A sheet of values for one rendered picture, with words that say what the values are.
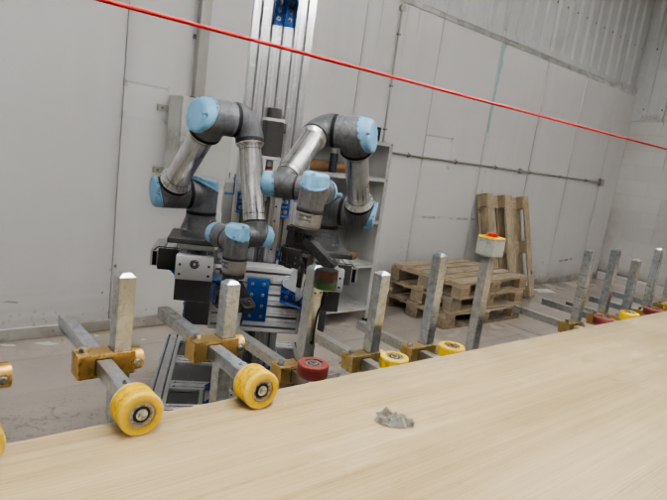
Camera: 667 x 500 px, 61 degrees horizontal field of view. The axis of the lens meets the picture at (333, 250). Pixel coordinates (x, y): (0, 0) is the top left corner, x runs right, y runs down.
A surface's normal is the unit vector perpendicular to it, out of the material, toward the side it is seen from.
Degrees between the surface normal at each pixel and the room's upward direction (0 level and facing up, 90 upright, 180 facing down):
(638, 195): 90
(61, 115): 90
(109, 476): 0
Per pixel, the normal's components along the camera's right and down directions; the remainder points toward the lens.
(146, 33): 0.64, 0.22
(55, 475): 0.13, -0.98
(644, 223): -0.76, 0.02
